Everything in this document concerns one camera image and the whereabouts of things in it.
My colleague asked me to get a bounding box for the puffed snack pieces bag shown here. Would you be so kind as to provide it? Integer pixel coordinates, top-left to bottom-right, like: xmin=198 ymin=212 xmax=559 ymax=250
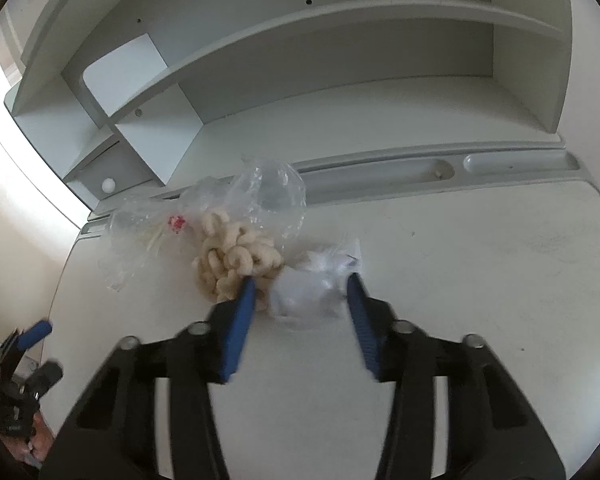
xmin=192 ymin=208 xmax=285 ymax=302

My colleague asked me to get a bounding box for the clear plastic bag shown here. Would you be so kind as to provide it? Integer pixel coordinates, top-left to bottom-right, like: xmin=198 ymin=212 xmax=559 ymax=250
xmin=99 ymin=158 xmax=306 ymax=292

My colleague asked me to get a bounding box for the white tissue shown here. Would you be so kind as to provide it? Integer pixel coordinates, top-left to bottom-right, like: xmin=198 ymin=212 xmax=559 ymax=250
xmin=268 ymin=237 xmax=363 ymax=330

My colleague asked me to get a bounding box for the person's hand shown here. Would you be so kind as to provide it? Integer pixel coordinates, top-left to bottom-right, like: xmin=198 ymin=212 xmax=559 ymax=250
xmin=16 ymin=412 xmax=55 ymax=465

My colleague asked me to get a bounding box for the grey drawer with white knob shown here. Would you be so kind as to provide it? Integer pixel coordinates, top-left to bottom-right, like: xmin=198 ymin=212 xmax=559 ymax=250
xmin=65 ymin=142 xmax=155 ymax=200

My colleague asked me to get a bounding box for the grey desk hutch shelf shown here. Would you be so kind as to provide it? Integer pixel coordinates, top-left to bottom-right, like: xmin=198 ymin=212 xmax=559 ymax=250
xmin=5 ymin=0 xmax=572 ymax=210

